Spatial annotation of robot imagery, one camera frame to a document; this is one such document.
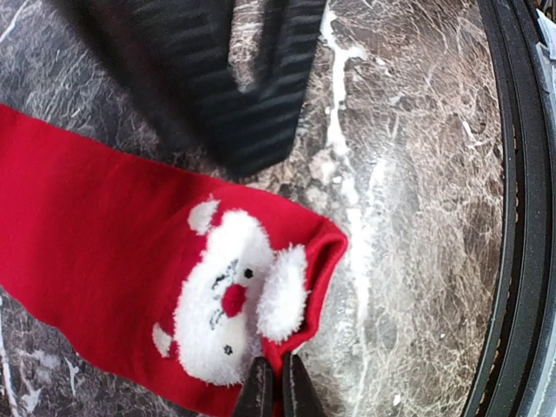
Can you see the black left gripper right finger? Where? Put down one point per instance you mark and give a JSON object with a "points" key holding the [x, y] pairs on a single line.
{"points": [[298, 394]]}

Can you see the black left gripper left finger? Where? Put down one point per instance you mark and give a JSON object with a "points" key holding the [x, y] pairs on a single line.
{"points": [[256, 396]]}

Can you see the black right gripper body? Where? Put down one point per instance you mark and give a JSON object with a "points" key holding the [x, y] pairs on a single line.
{"points": [[172, 58]]}

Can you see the red santa sock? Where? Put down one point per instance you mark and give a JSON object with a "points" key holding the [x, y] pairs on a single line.
{"points": [[173, 280]]}

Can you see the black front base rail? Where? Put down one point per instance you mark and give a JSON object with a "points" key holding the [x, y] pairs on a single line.
{"points": [[516, 372]]}

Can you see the white slotted cable duct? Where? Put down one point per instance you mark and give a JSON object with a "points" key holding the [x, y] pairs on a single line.
{"points": [[546, 11]]}

